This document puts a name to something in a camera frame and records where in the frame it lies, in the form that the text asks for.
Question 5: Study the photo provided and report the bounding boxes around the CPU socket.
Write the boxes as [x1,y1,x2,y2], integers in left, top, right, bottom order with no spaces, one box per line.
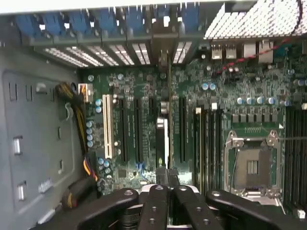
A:
[224,129,283,199]

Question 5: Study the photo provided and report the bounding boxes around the yellow black power wires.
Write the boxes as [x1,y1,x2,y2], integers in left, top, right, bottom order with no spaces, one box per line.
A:
[55,81,99,212]

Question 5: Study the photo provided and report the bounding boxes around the open black PC case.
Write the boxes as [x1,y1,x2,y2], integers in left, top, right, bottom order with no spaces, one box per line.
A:
[0,0,307,230]

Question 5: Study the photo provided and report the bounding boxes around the red black twisted wire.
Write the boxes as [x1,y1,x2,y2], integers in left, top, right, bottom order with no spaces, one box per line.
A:
[211,0,307,75]

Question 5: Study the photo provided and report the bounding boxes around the white expansion slot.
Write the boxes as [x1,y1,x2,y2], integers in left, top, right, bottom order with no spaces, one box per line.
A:
[102,94,114,159]

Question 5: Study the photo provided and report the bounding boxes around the green motherboard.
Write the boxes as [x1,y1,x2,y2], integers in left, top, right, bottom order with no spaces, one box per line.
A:
[79,43,307,216]

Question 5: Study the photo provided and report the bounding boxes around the blue slot clip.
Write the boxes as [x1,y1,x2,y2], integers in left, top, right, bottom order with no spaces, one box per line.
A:
[14,14,41,38]
[98,11,119,33]
[69,11,93,34]
[124,8,147,32]
[42,13,66,36]
[181,4,200,27]

